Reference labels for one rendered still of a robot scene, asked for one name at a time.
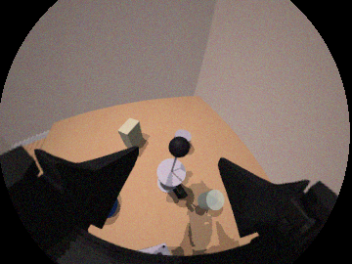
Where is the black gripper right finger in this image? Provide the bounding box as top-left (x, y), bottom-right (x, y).
top-left (218, 158), bottom-right (309, 238)

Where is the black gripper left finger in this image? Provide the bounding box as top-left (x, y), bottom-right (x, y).
top-left (34, 147), bottom-right (140, 230)

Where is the coffee press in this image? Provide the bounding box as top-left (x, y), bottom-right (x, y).
top-left (156, 137), bottom-right (190, 199)

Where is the blue round disc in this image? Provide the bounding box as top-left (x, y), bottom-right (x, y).
top-left (109, 200), bottom-right (117, 218)

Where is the grey cylinder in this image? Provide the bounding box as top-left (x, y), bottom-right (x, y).
top-left (173, 129), bottom-right (192, 143)
top-left (197, 190), bottom-right (224, 210)

